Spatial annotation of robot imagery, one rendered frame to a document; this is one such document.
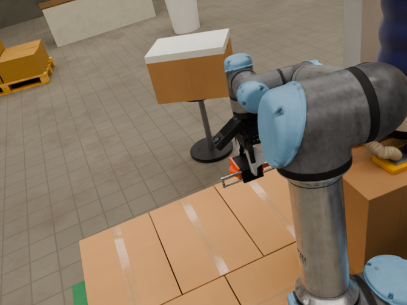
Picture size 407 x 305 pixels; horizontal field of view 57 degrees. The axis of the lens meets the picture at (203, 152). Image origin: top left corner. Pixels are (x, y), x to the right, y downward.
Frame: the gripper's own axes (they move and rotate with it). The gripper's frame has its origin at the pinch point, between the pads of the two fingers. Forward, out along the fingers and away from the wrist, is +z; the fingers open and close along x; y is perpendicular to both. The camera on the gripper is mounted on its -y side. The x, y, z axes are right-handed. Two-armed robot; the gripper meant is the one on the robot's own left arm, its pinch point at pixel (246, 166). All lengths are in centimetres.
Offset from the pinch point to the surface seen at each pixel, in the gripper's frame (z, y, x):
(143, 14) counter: 115, 82, 739
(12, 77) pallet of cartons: 102, -167, 528
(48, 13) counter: 61, -96, 724
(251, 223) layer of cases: 66, 11, 39
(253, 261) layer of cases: 67, 2, 17
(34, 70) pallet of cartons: 101, -131, 522
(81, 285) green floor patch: 121, -93, 94
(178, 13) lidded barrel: 90, 117, 561
